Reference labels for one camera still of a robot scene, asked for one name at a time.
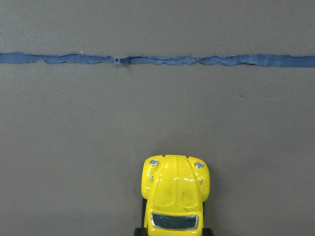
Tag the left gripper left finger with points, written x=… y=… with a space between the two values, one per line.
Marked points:
x=140 y=232

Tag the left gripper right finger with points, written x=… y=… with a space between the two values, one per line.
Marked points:
x=207 y=232

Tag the yellow beetle toy car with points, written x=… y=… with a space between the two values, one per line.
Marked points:
x=174 y=189

